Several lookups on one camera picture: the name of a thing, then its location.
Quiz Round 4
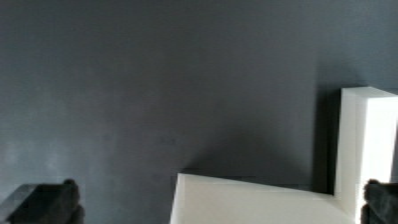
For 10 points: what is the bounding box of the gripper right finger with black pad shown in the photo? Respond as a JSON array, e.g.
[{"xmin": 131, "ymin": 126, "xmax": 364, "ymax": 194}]
[{"xmin": 361, "ymin": 179, "xmax": 398, "ymax": 224}]

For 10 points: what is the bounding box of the white L-shaped fence frame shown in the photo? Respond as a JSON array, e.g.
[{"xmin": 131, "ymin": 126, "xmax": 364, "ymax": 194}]
[{"xmin": 169, "ymin": 87, "xmax": 398, "ymax": 224}]

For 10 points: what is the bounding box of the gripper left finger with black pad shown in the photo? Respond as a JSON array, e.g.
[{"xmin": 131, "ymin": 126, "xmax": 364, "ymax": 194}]
[{"xmin": 0, "ymin": 179, "xmax": 85, "ymax": 224}]

